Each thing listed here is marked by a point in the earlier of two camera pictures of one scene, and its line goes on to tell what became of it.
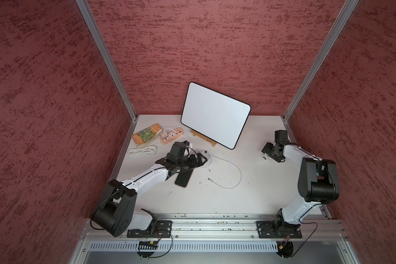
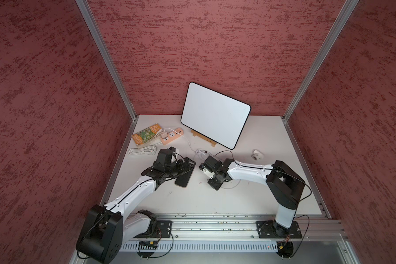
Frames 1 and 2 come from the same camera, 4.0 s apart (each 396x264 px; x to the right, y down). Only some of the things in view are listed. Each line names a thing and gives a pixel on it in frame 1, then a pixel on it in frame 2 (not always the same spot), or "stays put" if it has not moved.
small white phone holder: [265, 157] → [257, 155]
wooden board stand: [194, 133] stays put
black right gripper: [266, 149] → [214, 185]
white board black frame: [216, 116] stays put
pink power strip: [172, 136] stays put
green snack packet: [149, 136] stays put
